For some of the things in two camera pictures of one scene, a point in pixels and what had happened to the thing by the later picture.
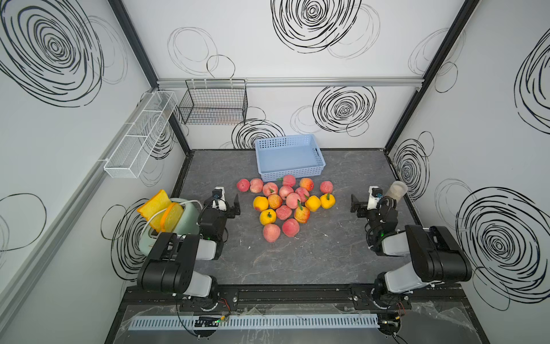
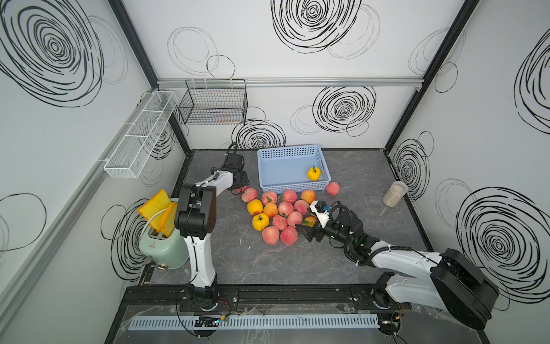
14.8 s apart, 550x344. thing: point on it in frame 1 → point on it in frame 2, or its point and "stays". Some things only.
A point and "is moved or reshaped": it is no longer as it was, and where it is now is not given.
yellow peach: x=260 y=203 is moved or reshaped
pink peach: x=283 y=212 → x=279 y=221
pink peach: x=288 y=180 → x=289 y=195
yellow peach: x=268 y=216 → x=260 y=221
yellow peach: x=313 y=203 → x=309 y=221
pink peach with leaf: x=269 y=188 → x=268 y=196
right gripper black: x=363 y=207 → x=310 y=231
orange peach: x=306 y=183 → x=308 y=195
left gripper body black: x=228 y=213 → x=242 y=179
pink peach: x=243 y=185 stays
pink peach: x=271 y=232 stays
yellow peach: x=327 y=201 → x=314 y=173
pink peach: x=256 y=185 → x=248 y=194
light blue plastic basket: x=288 y=155 is moved or reshaped
